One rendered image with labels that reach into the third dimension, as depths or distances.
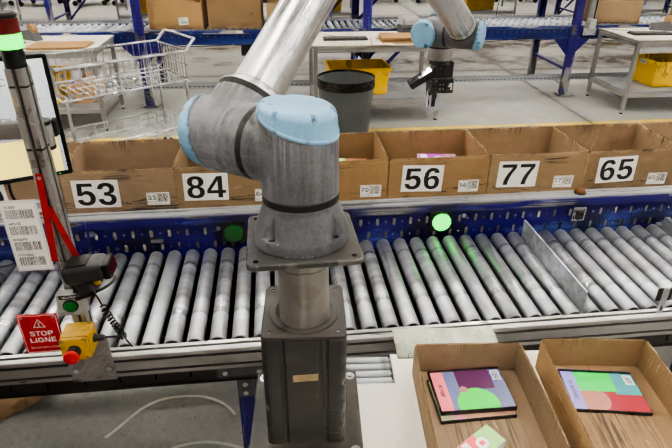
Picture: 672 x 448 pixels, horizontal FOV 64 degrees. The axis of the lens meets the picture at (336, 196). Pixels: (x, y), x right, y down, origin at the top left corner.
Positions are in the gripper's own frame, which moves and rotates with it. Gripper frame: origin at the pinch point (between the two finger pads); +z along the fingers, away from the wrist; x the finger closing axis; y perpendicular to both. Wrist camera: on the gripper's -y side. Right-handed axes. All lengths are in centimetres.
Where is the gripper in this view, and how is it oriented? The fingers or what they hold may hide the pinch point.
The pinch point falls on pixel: (428, 113)
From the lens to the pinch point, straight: 207.5
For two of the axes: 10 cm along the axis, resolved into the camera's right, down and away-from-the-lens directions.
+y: 9.9, -0.6, 1.3
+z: 0.0, 8.9, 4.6
